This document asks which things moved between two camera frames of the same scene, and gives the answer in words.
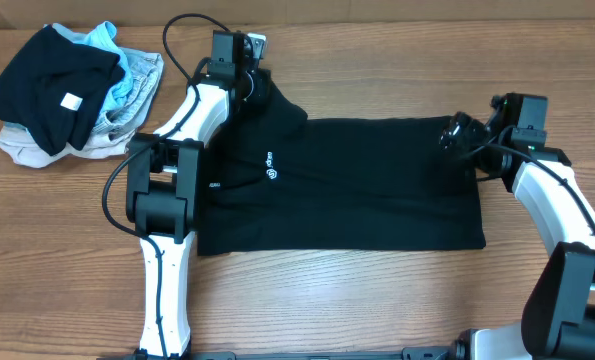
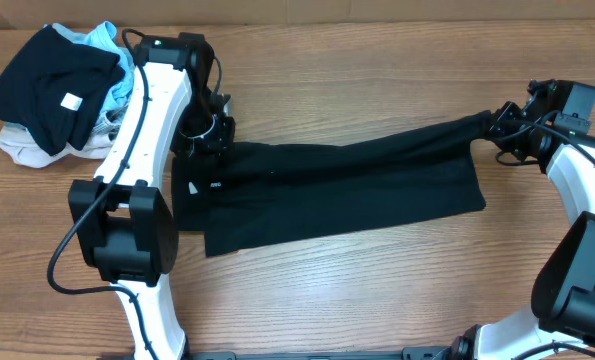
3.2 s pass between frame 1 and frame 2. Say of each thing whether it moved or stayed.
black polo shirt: moved
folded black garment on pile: stayed
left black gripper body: moved
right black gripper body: moved
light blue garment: stayed
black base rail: stayed
